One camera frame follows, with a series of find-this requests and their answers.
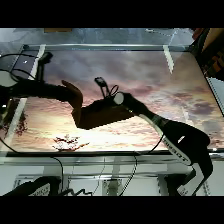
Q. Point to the brown garment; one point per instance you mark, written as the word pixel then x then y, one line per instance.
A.
pixel 100 115

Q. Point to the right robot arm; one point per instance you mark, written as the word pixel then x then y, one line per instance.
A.
pixel 186 140

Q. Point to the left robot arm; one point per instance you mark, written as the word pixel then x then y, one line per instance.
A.
pixel 36 89

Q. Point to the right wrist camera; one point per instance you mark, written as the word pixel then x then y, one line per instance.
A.
pixel 100 81

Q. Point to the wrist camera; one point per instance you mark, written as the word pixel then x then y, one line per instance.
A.
pixel 100 81
pixel 45 57

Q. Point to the silver frame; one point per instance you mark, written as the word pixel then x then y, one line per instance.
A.
pixel 113 160

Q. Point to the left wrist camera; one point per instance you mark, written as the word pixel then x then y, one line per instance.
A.
pixel 45 57

